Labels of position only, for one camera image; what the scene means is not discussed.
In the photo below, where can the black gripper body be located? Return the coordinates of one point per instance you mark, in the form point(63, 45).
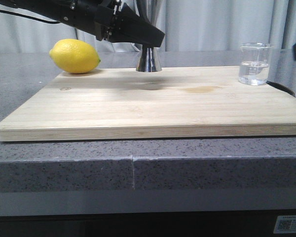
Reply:
point(105, 20)

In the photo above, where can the steel double jigger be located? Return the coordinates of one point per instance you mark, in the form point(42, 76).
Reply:
point(149, 10)

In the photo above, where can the clear glass beaker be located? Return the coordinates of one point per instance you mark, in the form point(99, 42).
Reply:
point(255, 63)

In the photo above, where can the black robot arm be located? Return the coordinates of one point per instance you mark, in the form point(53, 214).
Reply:
point(75, 13)

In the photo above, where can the grey curtain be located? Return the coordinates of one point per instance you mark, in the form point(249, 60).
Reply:
point(189, 25)

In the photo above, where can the yellow lemon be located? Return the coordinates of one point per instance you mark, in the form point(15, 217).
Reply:
point(74, 56)

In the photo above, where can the wooden cutting board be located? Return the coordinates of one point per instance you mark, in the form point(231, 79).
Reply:
point(176, 102)

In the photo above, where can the white QR label sticker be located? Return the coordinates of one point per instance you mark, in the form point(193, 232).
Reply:
point(285, 224)

